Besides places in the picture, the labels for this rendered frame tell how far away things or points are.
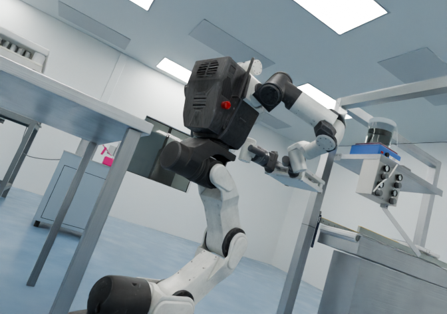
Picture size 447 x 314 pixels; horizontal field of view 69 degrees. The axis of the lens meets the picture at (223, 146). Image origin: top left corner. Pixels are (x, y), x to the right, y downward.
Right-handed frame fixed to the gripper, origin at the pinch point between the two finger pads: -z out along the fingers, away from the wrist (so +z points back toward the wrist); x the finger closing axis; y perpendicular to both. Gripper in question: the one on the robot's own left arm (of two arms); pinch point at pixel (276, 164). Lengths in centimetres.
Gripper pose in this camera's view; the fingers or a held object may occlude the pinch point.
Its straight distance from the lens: 181.7
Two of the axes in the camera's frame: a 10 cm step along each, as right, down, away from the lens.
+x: -3.1, 9.3, -1.8
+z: -7.4, -3.6, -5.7
